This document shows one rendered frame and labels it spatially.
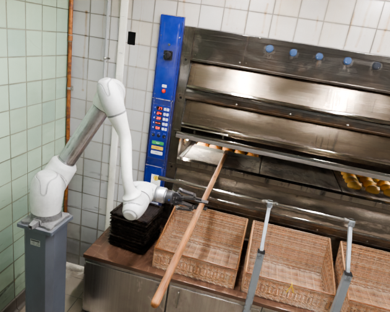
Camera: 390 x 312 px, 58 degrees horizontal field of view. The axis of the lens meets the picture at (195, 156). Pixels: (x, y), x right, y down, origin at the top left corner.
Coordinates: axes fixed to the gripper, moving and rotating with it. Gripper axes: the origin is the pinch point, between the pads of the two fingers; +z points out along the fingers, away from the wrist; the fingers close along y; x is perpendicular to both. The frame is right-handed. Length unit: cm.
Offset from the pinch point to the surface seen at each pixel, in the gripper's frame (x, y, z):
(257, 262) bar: -4.8, 30.4, 37.2
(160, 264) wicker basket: -16, 57, -22
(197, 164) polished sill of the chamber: -65, 2, -16
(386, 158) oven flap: -63, -30, 105
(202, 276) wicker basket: -15, 57, 7
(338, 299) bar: -5, 40, 85
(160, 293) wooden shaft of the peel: 75, -1, 1
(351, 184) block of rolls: -81, -2, 94
